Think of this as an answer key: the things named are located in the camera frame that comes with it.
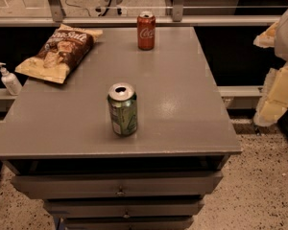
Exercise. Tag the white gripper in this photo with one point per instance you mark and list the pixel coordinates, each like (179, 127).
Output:
(274, 100)

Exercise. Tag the red coke can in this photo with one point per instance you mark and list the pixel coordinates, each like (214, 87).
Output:
(146, 25)

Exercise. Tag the green soda can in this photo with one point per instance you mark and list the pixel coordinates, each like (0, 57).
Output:
(122, 106)

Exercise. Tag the top grey drawer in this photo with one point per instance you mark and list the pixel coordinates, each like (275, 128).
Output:
(117, 185)

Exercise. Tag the grey drawer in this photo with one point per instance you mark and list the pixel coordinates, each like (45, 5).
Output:
(142, 223)
(117, 185)
(125, 208)

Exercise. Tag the brown sea salt chip bag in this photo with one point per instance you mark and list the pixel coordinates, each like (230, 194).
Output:
(60, 55)

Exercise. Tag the grey drawer cabinet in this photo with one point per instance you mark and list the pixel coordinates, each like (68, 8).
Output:
(133, 140)

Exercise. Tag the middle grey drawer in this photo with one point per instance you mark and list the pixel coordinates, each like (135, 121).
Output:
(125, 208)

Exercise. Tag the bottom grey drawer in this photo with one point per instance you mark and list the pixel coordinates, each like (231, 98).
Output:
(142, 223)

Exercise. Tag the white pump sanitizer bottle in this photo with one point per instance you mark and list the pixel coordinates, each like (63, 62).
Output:
(10, 80)

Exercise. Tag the metal railing frame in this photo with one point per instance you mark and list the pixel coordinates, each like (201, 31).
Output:
(225, 29)

